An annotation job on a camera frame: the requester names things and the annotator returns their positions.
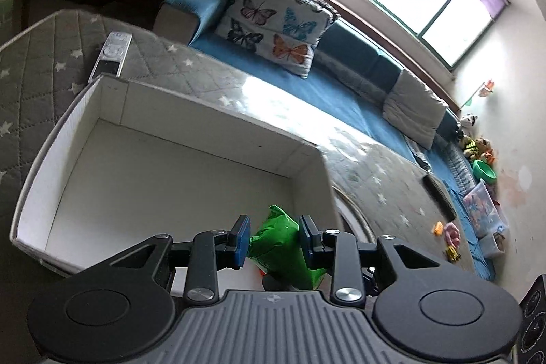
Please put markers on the silver remote control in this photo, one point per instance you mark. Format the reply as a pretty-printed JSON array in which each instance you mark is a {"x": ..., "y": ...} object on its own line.
[{"x": 110, "y": 57}]

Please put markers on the black flat case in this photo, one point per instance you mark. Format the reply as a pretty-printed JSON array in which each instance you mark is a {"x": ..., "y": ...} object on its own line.
[{"x": 439, "y": 195}]

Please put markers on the small orange toy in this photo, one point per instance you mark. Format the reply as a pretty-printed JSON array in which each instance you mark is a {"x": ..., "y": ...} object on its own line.
[{"x": 438, "y": 228}]

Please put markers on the grey square cushion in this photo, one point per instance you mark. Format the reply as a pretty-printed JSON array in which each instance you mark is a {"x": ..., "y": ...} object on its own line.
[{"x": 416, "y": 108}]

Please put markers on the large butterfly print pillow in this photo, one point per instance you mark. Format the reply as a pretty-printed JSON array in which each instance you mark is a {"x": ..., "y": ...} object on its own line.
[{"x": 273, "y": 23}]

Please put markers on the pink toy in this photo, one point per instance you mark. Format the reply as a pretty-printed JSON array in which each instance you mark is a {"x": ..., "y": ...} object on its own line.
[{"x": 452, "y": 235}]

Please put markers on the clear plastic storage box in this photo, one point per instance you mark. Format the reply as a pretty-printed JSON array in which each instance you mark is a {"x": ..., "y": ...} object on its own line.
[{"x": 484, "y": 210}]

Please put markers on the flower wall sticker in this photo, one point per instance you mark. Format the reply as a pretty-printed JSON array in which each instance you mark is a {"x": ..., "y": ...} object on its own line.
[{"x": 484, "y": 90}]

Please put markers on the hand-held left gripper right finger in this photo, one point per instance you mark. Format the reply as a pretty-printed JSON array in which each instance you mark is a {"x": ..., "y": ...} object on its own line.
[{"x": 305, "y": 240}]

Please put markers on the green plastic bowl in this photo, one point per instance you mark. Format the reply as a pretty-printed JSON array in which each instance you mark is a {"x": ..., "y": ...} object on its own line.
[{"x": 484, "y": 171}]

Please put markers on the blue sofa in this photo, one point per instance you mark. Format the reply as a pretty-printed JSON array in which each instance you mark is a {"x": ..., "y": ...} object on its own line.
[{"x": 341, "y": 91}]

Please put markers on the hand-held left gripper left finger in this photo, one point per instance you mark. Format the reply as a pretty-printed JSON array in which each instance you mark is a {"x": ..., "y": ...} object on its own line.
[{"x": 242, "y": 240}]

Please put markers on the yellow toy car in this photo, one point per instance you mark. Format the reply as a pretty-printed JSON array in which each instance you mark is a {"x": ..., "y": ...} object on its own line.
[{"x": 453, "y": 254}]

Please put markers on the round built-in hot plate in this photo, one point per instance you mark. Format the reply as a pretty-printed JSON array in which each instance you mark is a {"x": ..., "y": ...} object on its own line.
[{"x": 358, "y": 214}]

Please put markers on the brown plush toy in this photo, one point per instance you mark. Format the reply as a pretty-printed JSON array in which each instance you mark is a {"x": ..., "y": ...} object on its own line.
[{"x": 483, "y": 146}]

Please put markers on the white-lined cardboard box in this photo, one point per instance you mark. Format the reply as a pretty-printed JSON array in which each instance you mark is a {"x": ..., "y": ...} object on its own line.
[{"x": 170, "y": 159}]

